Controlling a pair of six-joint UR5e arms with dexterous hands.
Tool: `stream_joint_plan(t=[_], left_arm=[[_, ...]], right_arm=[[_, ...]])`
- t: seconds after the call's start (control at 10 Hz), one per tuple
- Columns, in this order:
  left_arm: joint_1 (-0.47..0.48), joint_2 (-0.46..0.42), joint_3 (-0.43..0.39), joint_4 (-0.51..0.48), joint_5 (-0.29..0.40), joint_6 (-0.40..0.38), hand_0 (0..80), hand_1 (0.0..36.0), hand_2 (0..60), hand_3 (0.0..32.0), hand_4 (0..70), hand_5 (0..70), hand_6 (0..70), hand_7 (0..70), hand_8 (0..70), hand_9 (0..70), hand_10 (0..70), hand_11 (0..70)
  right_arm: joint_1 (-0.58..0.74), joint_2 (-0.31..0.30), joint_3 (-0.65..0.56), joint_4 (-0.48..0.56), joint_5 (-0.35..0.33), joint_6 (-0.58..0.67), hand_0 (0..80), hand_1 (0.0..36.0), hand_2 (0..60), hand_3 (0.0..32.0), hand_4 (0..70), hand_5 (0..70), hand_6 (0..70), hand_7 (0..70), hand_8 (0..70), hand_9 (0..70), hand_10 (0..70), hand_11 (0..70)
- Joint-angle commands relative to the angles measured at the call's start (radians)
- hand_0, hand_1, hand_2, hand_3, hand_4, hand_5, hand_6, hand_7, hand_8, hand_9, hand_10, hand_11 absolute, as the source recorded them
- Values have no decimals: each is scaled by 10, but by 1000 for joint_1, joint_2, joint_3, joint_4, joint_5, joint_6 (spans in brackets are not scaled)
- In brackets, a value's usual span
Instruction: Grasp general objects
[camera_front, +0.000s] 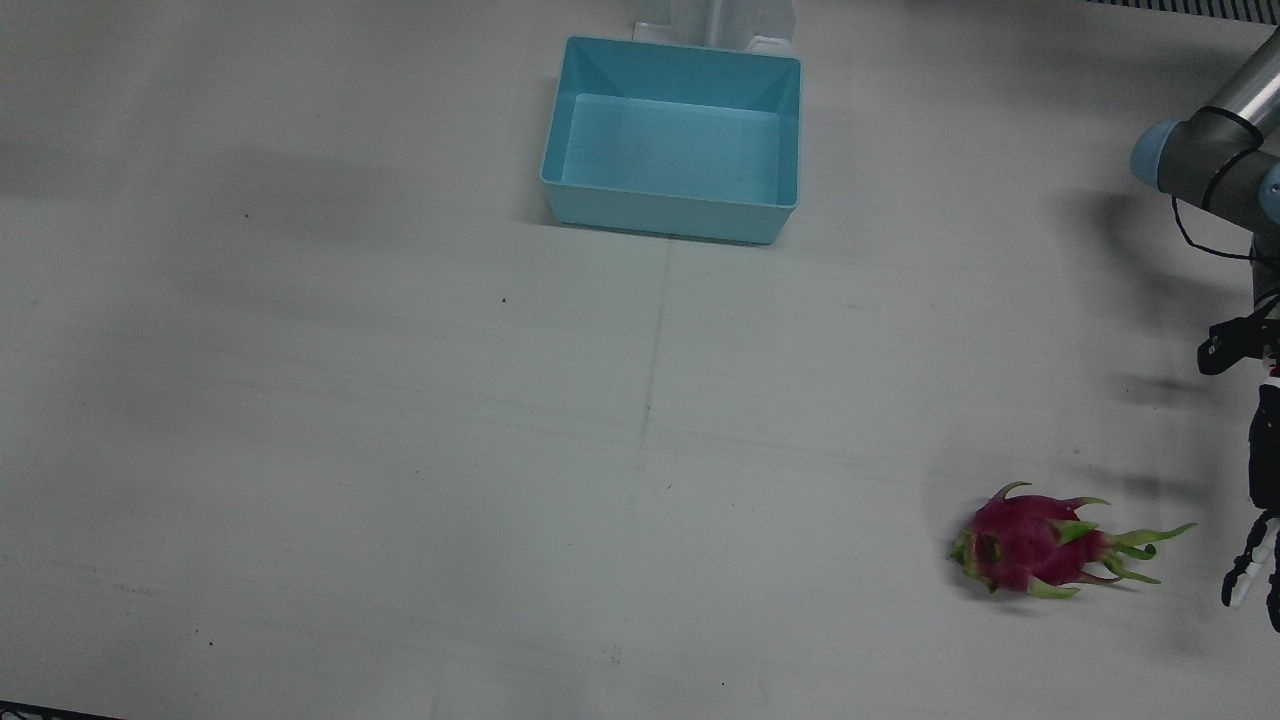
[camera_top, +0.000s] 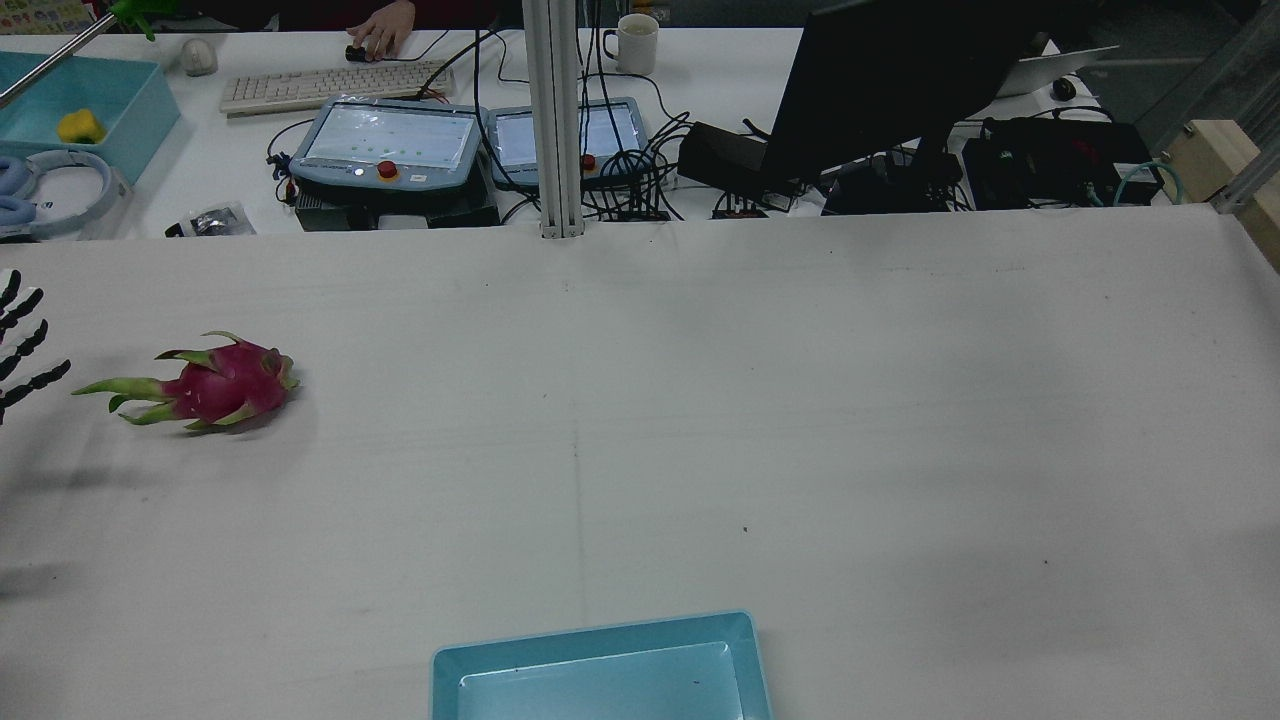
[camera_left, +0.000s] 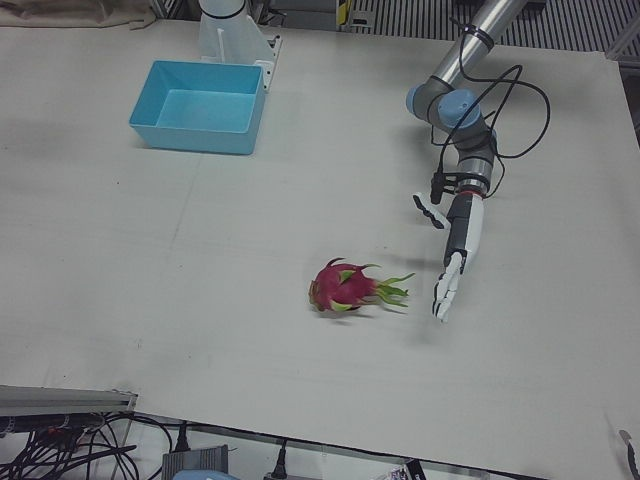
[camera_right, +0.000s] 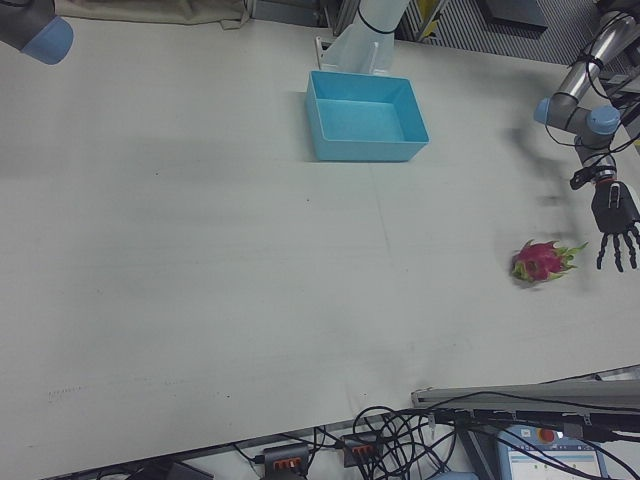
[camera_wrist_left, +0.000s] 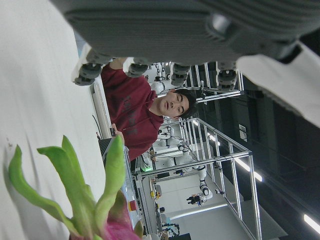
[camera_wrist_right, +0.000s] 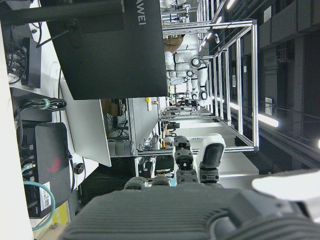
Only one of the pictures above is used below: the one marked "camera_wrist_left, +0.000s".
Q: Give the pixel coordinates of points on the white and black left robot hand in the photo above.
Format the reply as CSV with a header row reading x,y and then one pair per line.
x,y
155,30

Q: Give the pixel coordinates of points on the pink dragon fruit green scales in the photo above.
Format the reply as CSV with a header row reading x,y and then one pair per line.
x,y
77,190

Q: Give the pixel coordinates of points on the person in red hoodie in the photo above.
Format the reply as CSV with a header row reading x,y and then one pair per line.
x,y
130,100

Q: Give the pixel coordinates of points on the small black controller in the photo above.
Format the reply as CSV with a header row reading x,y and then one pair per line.
x,y
113,132

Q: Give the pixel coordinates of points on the black ribbed electronics box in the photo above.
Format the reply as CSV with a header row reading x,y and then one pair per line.
x,y
105,147

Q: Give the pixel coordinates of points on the white humanoid robot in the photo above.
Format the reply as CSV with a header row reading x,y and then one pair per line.
x,y
203,175

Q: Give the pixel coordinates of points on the white ceiling light strip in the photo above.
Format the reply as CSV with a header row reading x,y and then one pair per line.
x,y
312,223
247,168

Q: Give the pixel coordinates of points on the small red box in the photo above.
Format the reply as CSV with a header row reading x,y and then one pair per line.
x,y
133,206

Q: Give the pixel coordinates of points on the small aluminium profile frame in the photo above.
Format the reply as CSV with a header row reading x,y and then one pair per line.
x,y
220,94

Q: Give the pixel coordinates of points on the large aluminium profile frame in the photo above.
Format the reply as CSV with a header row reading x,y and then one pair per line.
x,y
252,175

